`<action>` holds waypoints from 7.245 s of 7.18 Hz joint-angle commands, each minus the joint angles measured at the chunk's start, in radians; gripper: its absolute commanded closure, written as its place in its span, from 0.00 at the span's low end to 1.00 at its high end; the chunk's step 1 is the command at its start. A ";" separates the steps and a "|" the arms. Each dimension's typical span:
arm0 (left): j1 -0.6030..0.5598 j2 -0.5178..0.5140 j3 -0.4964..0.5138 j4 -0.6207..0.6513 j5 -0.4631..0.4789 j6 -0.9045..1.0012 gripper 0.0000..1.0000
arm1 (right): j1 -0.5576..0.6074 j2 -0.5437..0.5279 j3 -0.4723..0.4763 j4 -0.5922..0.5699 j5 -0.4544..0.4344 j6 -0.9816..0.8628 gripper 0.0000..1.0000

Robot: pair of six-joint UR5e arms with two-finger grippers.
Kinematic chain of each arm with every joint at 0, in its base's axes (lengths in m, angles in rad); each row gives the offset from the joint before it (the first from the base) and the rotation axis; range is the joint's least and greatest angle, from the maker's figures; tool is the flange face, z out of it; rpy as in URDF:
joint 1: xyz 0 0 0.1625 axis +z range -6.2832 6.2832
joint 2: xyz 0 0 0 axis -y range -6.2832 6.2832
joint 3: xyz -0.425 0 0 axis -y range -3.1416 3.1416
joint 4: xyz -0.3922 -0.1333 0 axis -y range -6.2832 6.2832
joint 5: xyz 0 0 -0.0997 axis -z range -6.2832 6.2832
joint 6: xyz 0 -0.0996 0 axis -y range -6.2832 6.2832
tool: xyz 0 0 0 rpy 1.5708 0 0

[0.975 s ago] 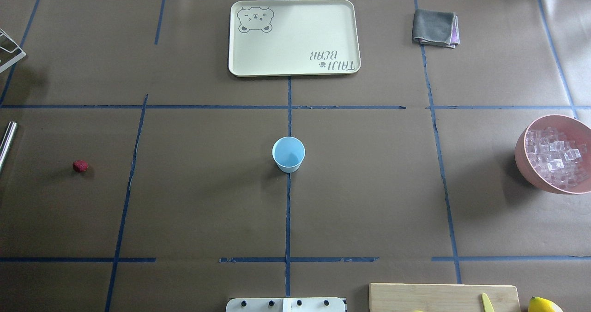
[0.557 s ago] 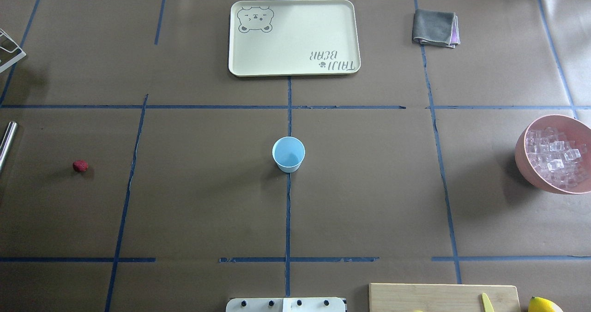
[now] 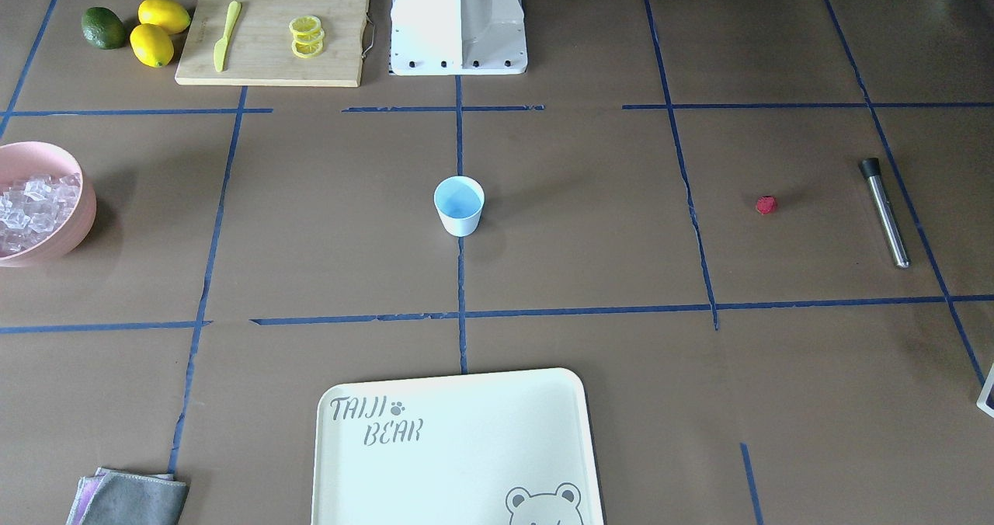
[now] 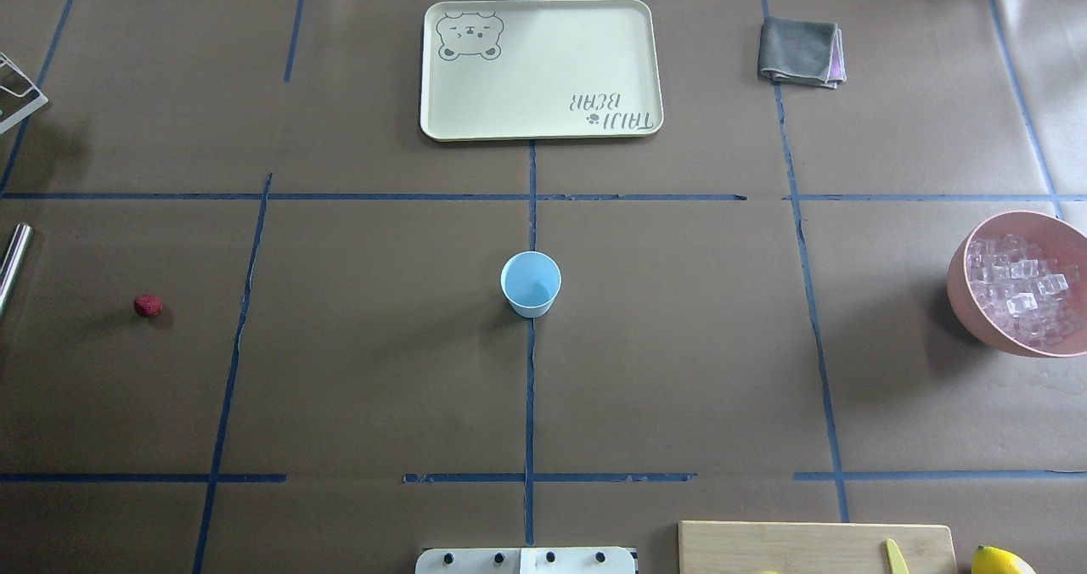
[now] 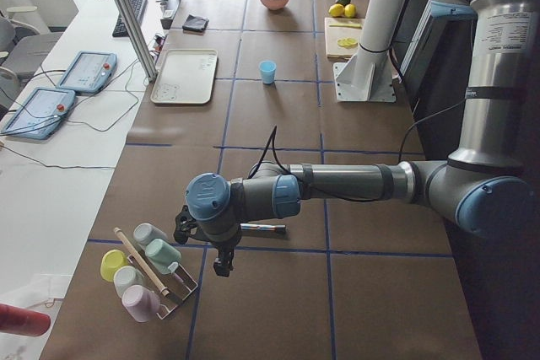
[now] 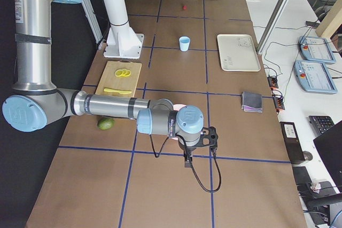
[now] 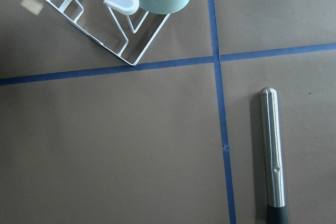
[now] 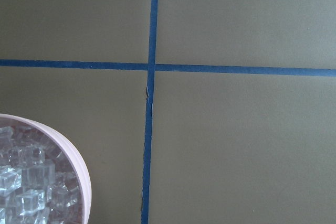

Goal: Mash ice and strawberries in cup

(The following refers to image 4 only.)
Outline light blue paper cup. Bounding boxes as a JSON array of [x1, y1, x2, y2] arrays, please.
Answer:
[[499, 251, 562, 319]]

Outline pink bowl of ice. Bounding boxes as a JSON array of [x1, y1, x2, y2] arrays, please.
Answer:
[[946, 211, 1086, 357]]

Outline cream bear serving tray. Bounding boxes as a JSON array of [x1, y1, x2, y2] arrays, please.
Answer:
[[420, 0, 664, 142]]

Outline wooden cutting board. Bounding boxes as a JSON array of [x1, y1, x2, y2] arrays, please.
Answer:
[[677, 521, 959, 573]]

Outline grey folded cloth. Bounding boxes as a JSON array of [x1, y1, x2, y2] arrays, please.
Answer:
[[757, 15, 848, 89]]

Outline red strawberry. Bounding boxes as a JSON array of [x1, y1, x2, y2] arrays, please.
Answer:
[[132, 294, 164, 319]]

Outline yellow plastic knife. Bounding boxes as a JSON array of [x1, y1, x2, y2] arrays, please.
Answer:
[[885, 538, 910, 574]]

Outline steel muddler with black tip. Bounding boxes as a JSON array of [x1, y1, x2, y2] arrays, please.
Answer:
[[0, 222, 34, 319]]

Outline yellow lemon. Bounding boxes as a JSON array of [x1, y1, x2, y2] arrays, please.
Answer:
[[971, 544, 1036, 574]]

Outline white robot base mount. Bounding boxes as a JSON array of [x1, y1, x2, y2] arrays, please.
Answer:
[[414, 546, 639, 573]]

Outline white wire cup rack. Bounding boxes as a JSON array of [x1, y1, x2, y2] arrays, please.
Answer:
[[0, 53, 49, 134]]

